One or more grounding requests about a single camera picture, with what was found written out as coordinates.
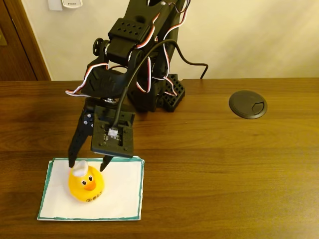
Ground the yellow rubber duck toy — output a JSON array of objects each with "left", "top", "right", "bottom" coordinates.
[{"left": 67, "top": 160, "right": 106, "bottom": 204}]

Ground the white wall controller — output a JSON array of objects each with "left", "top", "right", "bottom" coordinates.
[{"left": 60, "top": 0, "right": 84, "bottom": 9}]

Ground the white paper with green border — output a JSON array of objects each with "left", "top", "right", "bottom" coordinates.
[{"left": 37, "top": 156, "right": 146, "bottom": 222}]

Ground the black camera cable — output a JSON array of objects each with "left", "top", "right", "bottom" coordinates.
[{"left": 109, "top": 39, "right": 209, "bottom": 137}]

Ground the brown wooden door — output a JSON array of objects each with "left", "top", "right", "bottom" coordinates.
[{"left": 0, "top": 0, "right": 52, "bottom": 82}]

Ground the black round cable grommet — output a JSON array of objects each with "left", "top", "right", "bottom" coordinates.
[{"left": 228, "top": 90, "right": 269, "bottom": 120}]

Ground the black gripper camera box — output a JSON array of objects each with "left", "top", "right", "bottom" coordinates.
[{"left": 90, "top": 104, "right": 136, "bottom": 159}]

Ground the white red black servo wire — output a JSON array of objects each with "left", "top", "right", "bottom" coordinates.
[
  {"left": 136, "top": 0, "right": 191, "bottom": 97},
  {"left": 65, "top": 62, "right": 110, "bottom": 98}
]

